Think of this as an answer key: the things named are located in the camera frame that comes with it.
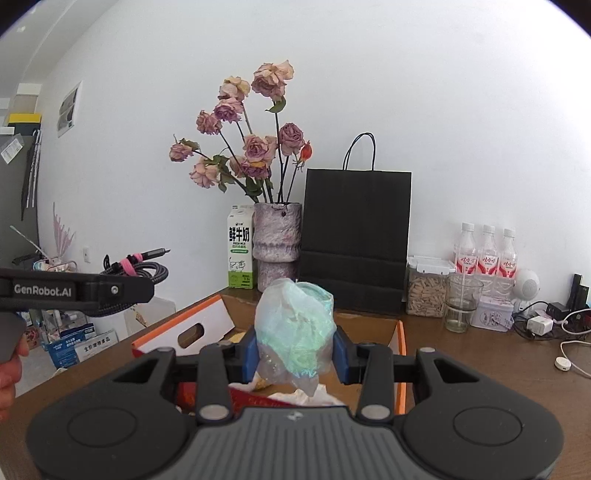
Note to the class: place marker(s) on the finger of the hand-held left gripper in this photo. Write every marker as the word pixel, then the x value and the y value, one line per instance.
pixel 120 288

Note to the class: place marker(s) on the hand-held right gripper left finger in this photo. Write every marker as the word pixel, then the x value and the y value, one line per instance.
pixel 248 355

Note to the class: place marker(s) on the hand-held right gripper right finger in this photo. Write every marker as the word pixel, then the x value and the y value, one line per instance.
pixel 341 355

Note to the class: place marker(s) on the translucent plastic bag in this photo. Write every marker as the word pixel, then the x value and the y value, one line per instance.
pixel 295 332

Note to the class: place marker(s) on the red orange cardboard box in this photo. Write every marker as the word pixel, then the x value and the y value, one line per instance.
pixel 207 318

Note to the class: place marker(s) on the person's left hand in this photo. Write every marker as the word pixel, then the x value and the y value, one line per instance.
pixel 7 387

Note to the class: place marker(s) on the blue white box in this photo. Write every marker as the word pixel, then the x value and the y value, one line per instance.
pixel 64 350

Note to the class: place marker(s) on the white green milk carton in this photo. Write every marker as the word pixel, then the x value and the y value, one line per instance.
pixel 240 249

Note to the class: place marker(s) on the clear jar of seeds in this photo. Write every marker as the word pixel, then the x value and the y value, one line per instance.
pixel 427 290

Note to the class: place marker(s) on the purple white textured vase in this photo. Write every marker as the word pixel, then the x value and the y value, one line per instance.
pixel 277 240

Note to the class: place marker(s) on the clear glass cup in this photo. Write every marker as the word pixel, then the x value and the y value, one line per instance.
pixel 461 316

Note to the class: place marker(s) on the black paper bag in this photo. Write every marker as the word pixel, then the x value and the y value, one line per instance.
pixel 355 221

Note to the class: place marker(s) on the white printed tin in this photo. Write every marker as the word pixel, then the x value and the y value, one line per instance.
pixel 493 314

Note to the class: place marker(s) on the red label water bottle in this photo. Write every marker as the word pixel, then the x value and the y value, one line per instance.
pixel 487 258
pixel 508 261
pixel 466 258

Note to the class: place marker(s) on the white round speaker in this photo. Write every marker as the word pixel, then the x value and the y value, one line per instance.
pixel 527 284

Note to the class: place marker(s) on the white charger plug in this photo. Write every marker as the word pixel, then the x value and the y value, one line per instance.
pixel 540 325

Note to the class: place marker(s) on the white round charging puck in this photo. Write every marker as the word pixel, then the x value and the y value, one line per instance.
pixel 562 363

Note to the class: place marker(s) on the black power adapter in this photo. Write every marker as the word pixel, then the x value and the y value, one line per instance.
pixel 557 309

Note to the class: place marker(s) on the black upright device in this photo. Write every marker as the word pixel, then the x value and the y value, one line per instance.
pixel 579 290

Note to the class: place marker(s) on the dried pink rose bouquet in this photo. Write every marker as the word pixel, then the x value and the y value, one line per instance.
pixel 272 76

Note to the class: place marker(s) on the pink feather wall decoration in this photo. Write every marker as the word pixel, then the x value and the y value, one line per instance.
pixel 62 235

